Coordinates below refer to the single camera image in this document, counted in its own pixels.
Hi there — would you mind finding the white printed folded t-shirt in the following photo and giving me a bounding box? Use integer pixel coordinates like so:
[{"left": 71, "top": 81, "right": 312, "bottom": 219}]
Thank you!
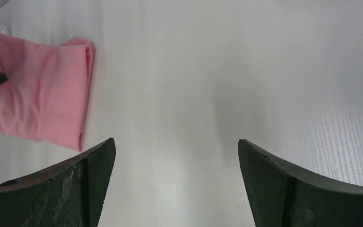
[{"left": 0, "top": 25, "right": 11, "bottom": 35}]

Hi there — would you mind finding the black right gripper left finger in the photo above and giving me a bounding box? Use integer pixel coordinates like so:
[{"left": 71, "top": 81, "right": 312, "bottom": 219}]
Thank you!
[{"left": 0, "top": 138, "right": 116, "bottom": 227}]

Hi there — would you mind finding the pink t-shirt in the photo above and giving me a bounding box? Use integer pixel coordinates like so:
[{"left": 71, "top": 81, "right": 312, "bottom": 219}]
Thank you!
[{"left": 0, "top": 33, "right": 94, "bottom": 151}]

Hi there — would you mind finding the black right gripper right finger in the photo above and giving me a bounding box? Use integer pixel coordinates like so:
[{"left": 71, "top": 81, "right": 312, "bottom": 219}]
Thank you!
[{"left": 238, "top": 140, "right": 363, "bottom": 227}]

